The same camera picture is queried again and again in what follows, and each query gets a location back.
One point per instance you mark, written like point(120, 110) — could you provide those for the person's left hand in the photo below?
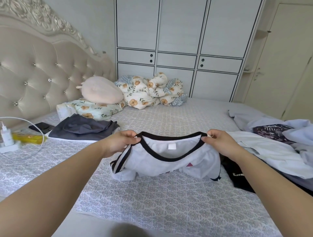
point(117, 142)

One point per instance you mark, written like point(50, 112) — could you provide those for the person's right hand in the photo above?
point(225, 144)

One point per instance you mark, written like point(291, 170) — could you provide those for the light blue hooded jacket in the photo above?
point(254, 119)

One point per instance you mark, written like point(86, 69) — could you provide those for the white garment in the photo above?
point(73, 139)

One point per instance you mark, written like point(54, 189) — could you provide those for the white printed t-shirt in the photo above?
point(274, 154)

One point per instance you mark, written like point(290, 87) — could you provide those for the dark purple patterned garment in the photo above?
point(274, 133)

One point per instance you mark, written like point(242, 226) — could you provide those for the bed with grey patterned sheet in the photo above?
point(171, 200)

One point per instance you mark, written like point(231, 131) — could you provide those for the person's left forearm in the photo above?
point(49, 195)

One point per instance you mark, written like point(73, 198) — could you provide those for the person's right forearm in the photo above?
point(278, 190)

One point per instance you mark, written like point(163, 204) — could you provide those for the floral pillow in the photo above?
point(95, 110)

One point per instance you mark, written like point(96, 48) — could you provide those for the pink plush pillow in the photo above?
point(100, 90)

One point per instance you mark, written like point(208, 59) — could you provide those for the white packet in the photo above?
point(66, 111)

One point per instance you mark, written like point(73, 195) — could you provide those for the floral bunched quilt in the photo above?
point(178, 95)

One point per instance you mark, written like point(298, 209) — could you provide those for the black phone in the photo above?
point(41, 127)

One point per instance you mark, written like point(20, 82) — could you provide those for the yellow packet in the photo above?
point(29, 138)

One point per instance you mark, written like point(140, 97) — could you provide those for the white door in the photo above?
point(281, 58)

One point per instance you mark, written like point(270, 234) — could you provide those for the beige tufted headboard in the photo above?
point(44, 68)

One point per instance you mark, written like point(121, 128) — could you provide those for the white power strip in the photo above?
point(9, 147)

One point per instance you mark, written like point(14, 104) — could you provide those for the white wardrobe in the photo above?
point(186, 29)

